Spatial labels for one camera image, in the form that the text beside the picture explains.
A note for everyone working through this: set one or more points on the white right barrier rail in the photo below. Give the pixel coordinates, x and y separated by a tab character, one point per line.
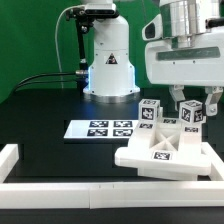
217	165

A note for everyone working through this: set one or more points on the black camera on stand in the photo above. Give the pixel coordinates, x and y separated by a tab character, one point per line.
93	10

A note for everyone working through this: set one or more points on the white tagged cube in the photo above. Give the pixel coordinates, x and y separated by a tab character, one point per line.
191	111
148	109

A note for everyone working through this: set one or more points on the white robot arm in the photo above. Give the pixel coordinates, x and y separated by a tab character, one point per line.
178	9

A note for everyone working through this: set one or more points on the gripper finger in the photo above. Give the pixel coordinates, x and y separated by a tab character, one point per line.
176	92
214	94

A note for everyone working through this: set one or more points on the white barrier rail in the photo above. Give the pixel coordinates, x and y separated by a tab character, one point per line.
217	165
9	156
111	195

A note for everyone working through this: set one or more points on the white left barrier rail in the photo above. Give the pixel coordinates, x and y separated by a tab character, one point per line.
9	156

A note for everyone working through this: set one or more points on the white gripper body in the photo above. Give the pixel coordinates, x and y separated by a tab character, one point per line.
179	53

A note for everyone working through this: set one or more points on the white front barrier rail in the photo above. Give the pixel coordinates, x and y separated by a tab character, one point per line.
111	195

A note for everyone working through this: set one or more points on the white chair seat plate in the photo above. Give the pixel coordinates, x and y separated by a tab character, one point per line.
99	129

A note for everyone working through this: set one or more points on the white chair back frame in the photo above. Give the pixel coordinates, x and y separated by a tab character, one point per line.
167	145

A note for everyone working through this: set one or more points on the white seat block with pegs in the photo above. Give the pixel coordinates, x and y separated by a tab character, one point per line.
167	175

